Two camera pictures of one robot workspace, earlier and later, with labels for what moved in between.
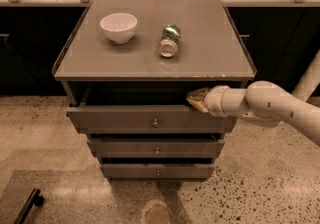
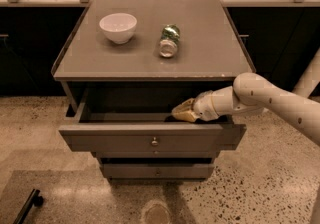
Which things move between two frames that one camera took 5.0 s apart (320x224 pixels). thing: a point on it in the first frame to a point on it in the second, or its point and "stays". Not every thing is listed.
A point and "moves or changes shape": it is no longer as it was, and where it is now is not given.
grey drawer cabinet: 126,70 stays
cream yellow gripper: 215,100 to 204,107
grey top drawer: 141,118 moves or changes shape
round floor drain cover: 157,212 stays
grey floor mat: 71,196 stays
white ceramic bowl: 119,26 stays
